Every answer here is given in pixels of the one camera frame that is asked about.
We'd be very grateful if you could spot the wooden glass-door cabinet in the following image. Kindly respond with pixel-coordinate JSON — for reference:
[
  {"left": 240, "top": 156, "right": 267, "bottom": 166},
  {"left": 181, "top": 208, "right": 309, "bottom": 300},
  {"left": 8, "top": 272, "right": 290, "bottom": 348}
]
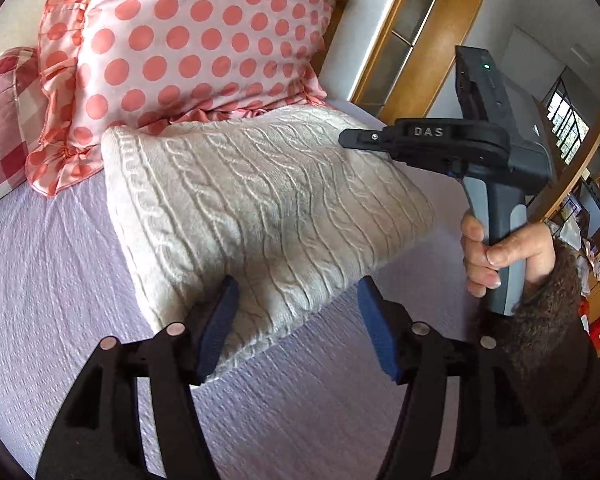
[{"left": 351, "top": 0, "right": 497, "bottom": 112}]

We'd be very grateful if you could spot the white headboard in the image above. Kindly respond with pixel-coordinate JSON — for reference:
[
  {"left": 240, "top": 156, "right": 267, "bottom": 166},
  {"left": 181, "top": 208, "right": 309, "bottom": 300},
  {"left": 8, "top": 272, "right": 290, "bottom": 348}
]
[{"left": 311, "top": 0, "right": 415, "bottom": 105}]

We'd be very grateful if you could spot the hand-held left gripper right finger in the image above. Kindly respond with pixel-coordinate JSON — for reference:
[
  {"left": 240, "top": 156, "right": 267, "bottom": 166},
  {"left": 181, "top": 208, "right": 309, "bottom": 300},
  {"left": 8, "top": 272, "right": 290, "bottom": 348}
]
[{"left": 357, "top": 275, "right": 567, "bottom": 480}]

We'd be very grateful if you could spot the cream cable-knit pillow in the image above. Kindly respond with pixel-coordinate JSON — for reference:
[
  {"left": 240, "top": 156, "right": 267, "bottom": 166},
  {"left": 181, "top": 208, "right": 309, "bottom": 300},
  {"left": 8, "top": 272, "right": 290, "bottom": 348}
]
[{"left": 101, "top": 105, "right": 437, "bottom": 386}]

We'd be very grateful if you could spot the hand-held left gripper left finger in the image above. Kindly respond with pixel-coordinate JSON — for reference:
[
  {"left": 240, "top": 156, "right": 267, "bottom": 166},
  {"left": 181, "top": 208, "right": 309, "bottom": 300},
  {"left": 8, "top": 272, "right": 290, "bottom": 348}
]
[{"left": 35, "top": 275, "right": 241, "bottom": 480}]

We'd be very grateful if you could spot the barred window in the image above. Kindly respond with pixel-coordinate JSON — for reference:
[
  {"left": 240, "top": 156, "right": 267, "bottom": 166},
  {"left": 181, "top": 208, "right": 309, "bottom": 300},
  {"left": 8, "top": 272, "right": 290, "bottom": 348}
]
[{"left": 546, "top": 76, "right": 592, "bottom": 167}]

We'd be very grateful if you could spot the person's right forearm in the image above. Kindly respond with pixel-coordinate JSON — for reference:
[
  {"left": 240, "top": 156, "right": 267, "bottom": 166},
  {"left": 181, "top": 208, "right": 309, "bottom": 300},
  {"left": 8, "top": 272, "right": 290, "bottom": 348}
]
[{"left": 472, "top": 237, "right": 600, "bottom": 480}]

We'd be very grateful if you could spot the pink polka dot pillow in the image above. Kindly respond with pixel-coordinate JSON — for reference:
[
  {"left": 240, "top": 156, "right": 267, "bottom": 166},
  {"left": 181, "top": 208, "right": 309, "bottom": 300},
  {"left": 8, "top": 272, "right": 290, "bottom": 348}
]
[{"left": 26, "top": 0, "right": 366, "bottom": 198}]

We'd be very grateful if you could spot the red checked pillow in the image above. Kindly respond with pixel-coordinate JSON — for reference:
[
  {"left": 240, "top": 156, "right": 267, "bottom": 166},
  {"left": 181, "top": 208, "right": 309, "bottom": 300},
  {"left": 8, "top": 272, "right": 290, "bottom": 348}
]
[{"left": 0, "top": 46, "right": 48, "bottom": 216}]

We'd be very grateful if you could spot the person's right hand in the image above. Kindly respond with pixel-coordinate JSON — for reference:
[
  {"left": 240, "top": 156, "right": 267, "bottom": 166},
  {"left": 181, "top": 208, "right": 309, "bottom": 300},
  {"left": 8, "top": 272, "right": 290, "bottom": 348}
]
[{"left": 460, "top": 209, "right": 557, "bottom": 301}]

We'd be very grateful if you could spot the wooden shelf unit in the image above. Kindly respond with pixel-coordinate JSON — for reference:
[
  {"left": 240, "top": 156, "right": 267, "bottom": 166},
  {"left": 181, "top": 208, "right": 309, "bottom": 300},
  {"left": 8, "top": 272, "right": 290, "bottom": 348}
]
[{"left": 526, "top": 101, "right": 600, "bottom": 363}]

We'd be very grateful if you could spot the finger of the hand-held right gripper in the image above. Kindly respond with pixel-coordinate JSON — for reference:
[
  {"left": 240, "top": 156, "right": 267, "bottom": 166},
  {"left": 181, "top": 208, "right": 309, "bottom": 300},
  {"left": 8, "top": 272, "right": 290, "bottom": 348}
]
[{"left": 338, "top": 118, "right": 512, "bottom": 179}]

